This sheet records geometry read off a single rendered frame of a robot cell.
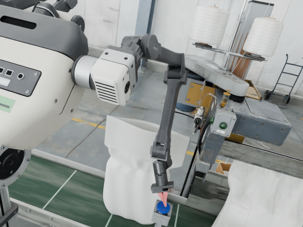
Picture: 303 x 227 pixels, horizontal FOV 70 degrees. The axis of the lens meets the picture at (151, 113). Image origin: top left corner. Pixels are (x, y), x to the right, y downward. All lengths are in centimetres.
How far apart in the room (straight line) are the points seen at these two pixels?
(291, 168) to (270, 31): 66
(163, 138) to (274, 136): 45
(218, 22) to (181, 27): 495
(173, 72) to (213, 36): 24
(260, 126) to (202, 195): 87
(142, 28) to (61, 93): 523
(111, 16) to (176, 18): 178
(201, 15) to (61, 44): 68
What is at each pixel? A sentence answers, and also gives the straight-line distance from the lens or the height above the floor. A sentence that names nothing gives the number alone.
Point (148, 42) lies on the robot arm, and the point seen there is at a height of 154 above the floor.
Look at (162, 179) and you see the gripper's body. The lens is 100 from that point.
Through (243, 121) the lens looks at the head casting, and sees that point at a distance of 93.
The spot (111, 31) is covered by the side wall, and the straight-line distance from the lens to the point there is 657.
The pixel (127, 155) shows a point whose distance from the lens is 129.
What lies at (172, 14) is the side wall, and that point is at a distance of 607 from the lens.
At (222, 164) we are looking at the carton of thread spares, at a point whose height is 22.
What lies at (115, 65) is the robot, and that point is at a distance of 57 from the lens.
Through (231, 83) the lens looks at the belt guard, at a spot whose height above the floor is 141.
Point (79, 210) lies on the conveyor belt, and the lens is 161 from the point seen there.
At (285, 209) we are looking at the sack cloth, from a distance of 138.
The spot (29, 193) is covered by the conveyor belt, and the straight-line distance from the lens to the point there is 175.
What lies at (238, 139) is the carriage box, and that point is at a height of 107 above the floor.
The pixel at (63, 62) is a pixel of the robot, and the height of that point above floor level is 147.
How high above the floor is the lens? 165
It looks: 26 degrees down
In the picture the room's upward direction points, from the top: 11 degrees clockwise
